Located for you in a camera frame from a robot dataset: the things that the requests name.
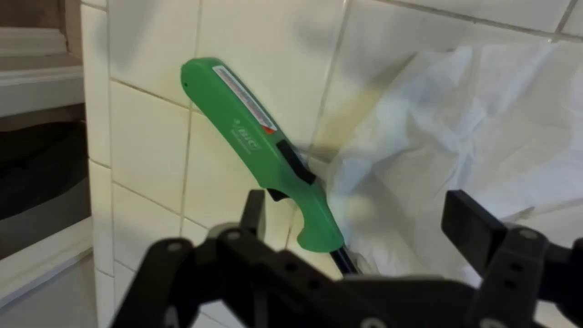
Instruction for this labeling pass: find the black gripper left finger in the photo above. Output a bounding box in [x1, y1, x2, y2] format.
[110, 187, 342, 328]

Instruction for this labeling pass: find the white crumpled cloth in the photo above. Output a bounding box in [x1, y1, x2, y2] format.
[315, 40, 583, 289]

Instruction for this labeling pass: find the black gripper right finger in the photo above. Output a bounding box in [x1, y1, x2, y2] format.
[440, 187, 583, 328]

